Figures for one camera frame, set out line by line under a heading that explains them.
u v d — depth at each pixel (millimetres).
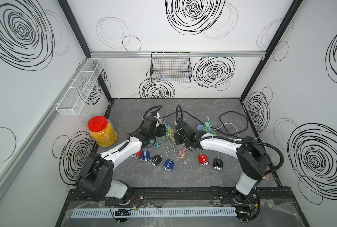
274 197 753
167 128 930
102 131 814
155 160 840
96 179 418
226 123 1051
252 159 461
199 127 986
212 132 947
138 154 867
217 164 825
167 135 895
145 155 850
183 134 680
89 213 694
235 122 1051
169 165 823
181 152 884
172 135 892
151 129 671
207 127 968
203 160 842
